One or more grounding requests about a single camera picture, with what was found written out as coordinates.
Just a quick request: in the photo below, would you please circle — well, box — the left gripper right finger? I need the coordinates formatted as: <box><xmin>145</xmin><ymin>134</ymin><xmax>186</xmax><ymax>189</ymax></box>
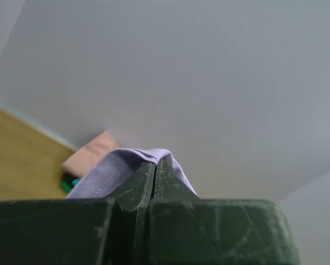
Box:
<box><xmin>148</xmin><ymin>157</ymin><xmax>300</xmax><ymax>264</ymax></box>

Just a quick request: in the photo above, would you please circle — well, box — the green folded t shirt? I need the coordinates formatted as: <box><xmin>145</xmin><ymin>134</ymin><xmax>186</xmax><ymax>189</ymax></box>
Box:
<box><xmin>60</xmin><ymin>181</ymin><xmax>73</xmax><ymax>194</ymax></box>

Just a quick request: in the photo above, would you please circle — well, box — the pink folded t shirt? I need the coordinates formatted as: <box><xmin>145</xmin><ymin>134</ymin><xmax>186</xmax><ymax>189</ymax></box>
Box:
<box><xmin>62</xmin><ymin>131</ymin><xmax>120</xmax><ymax>178</ymax></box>

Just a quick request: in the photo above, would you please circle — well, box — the purple t shirt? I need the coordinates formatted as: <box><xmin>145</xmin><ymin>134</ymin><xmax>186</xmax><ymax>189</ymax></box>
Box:
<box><xmin>66</xmin><ymin>148</ymin><xmax>196</xmax><ymax>199</ymax></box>

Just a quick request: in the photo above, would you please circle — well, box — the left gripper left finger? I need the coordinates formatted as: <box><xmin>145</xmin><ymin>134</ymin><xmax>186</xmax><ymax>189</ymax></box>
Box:
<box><xmin>0</xmin><ymin>162</ymin><xmax>156</xmax><ymax>264</ymax></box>

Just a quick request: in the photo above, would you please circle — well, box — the cyan folded t shirt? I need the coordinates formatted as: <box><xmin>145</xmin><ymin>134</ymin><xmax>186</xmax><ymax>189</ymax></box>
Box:
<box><xmin>71</xmin><ymin>178</ymin><xmax>80</xmax><ymax>187</ymax></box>

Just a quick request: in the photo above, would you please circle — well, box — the black folded t shirt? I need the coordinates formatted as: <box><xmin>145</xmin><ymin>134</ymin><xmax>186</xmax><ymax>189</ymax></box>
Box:
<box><xmin>61</xmin><ymin>172</ymin><xmax>78</xmax><ymax>183</ymax></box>

